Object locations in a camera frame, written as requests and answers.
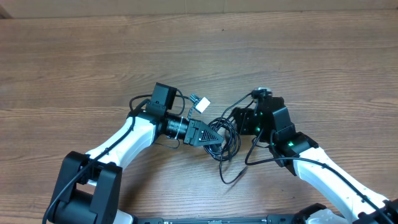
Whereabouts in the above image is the black USB cable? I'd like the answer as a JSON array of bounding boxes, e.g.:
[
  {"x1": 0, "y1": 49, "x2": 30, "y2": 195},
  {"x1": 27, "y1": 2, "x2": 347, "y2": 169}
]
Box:
[{"x1": 203, "y1": 92, "x2": 254, "y2": 185}]

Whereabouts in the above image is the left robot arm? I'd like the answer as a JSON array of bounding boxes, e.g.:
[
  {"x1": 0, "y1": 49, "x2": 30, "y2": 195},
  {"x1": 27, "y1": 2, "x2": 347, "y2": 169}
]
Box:
[{"x1": 42, "y1": 83, "x2": 224, "y2": 224}]

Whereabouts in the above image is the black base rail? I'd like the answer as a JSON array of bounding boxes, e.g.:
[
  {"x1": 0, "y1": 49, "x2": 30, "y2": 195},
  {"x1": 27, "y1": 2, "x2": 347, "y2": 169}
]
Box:
[{"x1": 124, "y1": 203, "x2": 327, "y2": 224}]

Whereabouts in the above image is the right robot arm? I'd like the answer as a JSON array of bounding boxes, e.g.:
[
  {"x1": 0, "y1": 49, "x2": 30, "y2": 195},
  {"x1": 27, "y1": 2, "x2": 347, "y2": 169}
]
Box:
[{"x1": 231, "y1": 96, "x2": 397, "y2": 223}]

